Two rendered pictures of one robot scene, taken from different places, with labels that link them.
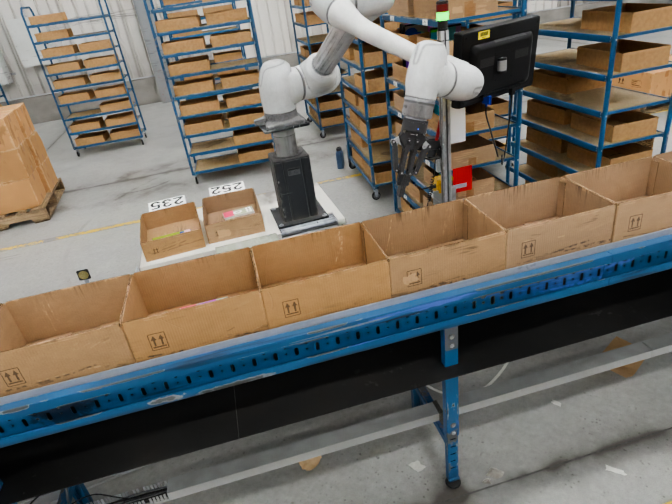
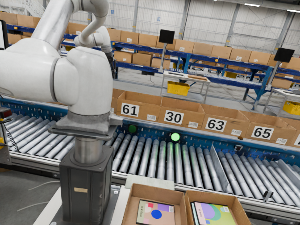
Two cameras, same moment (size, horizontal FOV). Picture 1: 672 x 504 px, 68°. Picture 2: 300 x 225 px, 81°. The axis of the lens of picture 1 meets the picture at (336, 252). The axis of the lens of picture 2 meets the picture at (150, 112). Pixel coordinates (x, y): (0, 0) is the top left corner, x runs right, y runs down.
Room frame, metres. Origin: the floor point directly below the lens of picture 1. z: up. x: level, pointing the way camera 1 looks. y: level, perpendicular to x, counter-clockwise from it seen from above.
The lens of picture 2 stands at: (2.95, 0.53, 1.56)
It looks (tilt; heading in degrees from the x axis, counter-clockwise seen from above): 22 degrees down; 193
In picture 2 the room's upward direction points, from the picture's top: 9 degrees clockwise
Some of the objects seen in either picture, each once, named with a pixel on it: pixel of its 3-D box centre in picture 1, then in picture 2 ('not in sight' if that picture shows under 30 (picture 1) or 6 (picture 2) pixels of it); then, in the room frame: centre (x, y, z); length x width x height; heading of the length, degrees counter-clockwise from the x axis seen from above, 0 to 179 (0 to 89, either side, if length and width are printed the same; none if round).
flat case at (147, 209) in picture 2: not in sight; (156, 214); (2.31, 0.49, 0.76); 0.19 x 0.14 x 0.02; 102
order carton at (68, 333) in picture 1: (68, 334); (220, 119); (1.27, 0.84, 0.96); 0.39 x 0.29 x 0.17; 100
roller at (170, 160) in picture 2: not in sight; (170, 160); (1.79, 0.48, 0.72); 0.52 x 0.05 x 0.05; 10
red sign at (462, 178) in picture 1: (456, 180); not in sight; (2.29, -0.64, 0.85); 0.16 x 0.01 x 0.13; 100
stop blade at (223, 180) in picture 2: not in sight; (217, 165); (1.73, 0.83, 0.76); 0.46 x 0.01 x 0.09; 10
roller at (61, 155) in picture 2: not in sight; (74, 142); (1.93, -0.29, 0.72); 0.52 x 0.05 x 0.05; 10
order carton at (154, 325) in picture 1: (198, 303); (180, 112); (1.33, 0.45, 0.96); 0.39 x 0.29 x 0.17; 100
